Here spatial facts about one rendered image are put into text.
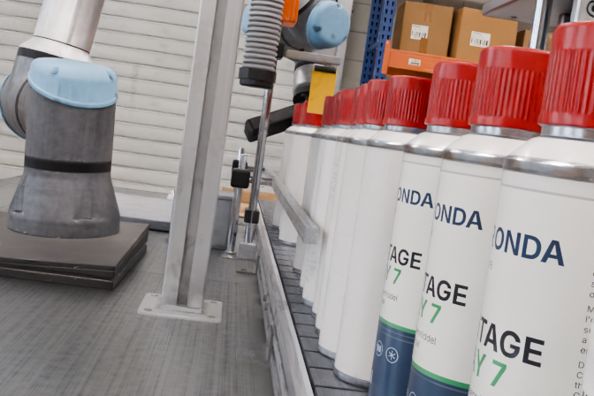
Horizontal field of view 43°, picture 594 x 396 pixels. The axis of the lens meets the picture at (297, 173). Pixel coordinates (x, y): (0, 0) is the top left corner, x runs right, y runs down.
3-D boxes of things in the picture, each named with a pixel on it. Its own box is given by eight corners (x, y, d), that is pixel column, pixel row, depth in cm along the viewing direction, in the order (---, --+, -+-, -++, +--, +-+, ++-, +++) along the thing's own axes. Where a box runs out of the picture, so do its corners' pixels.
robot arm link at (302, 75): (297, 61, 135) (291, 86, 142) (294, 82, 133) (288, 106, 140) (338, 67, 136) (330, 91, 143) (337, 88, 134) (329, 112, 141)
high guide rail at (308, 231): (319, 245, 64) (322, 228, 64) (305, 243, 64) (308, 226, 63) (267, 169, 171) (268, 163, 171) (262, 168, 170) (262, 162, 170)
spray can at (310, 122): (314, 249, 107) (335, 104, 106) (277, 244, 107) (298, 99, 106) (313, 244, 112) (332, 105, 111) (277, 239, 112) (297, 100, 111)
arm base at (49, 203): (100, 243, 99) (105, 167, 97) (-13, 231, 99) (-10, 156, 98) (132, 224, 114) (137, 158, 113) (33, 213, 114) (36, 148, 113)
